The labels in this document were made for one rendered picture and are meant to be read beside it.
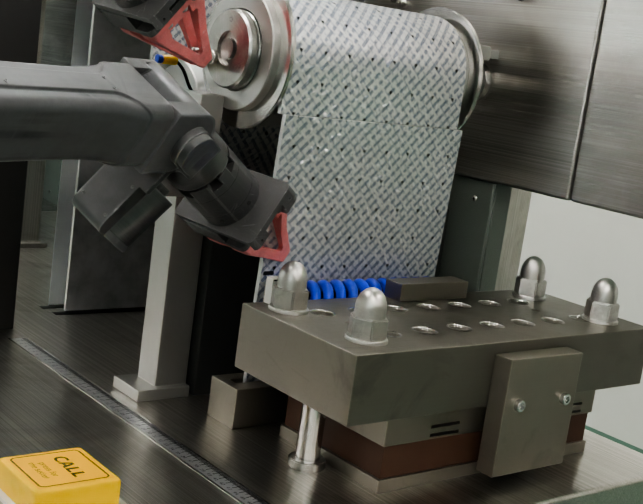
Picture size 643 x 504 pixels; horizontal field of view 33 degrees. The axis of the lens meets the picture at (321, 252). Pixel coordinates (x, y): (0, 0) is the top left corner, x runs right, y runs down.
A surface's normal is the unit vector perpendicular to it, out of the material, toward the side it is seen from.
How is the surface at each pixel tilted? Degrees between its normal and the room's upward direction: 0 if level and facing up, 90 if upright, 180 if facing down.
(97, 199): 72
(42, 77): 32
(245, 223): 55
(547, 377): 90
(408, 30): 51
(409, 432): 90
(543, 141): 90
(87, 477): 0
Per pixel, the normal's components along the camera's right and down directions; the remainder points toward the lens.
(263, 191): -0.43, -0.51
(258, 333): -0.77, 0.01
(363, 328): -0.36, 0.12
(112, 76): 0.58, -0.73
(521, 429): 0.62, 0.22
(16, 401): 0.14, -0.97
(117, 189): -0.19, -0.17
